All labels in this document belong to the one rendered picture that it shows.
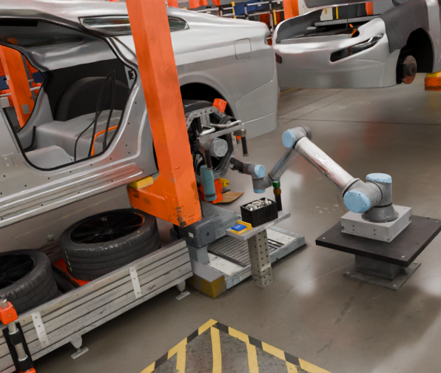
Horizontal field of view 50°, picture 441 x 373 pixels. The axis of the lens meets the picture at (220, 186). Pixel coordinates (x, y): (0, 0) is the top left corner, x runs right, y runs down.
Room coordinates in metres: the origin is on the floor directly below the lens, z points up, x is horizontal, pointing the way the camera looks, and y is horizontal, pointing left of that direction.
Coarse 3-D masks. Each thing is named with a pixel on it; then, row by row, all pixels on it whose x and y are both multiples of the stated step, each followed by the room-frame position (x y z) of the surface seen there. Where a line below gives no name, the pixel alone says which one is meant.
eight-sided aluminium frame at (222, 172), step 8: (192, 112) 3.36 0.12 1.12; (200, 112) 3.39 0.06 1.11; (208, 112) 3.43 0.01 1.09; (216, 112) 3.48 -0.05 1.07; (232, 136) 3.55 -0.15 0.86; (232, 144) 3.55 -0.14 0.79; (232, 152) 3.54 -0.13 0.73; (224, 160) 3.54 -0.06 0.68; (224, 168) 3.48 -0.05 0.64; (216, 176) 3.43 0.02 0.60
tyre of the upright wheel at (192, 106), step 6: (186, 102) 3.51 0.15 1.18; (192, 102) 3.47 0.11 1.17; (198, 102) 3.50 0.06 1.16; (204, 102) 3.53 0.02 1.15; (210, 102) 3.57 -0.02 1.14; (186, 108) 3.43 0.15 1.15; (192, 108) 3.46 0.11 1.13; (198, 108) 3.49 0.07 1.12; (156, 162) 3.41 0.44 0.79; (198, 186) 3.43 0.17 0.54
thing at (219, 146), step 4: (208, 140) 3.34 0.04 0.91; (212, 140) 3.31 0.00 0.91; (216, 140) 3.29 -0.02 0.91; (220, 140) 3.30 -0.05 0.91; (224, 140) 3.32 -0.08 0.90; (212, 144) 3.28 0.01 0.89; (216, 144) 3.27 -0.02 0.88; (220, 144) 3.29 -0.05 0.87; (224, 144) 3.31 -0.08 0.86; (212, 148) 3.27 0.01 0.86; (216, 148) 3.27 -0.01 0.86; (220, 148) 3.29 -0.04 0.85; (224, 148) 3.31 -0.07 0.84; (204, 152) 3.36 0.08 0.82; (212, 152) 3.28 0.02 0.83; (216, 152) 3.26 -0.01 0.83; (220, 152) 3.29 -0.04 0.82; (224, 152) 3.30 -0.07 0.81; (216, 156) 3.32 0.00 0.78; (220, 156) 3.29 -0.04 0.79
